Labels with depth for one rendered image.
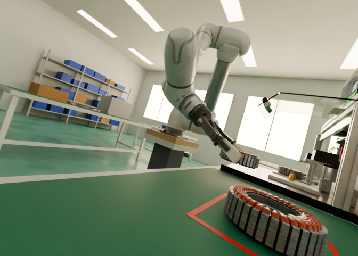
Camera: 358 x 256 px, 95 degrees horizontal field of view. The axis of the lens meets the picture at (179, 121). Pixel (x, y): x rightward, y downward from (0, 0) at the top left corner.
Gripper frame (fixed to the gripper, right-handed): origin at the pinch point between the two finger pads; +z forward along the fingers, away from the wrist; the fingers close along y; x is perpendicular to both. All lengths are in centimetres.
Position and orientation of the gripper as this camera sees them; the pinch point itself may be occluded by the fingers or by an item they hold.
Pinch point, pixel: (238, 155)
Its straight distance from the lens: 53.6
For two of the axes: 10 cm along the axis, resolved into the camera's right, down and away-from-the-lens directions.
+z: 5.5, 6.6, -5.2
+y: -5.3, -2.0, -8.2
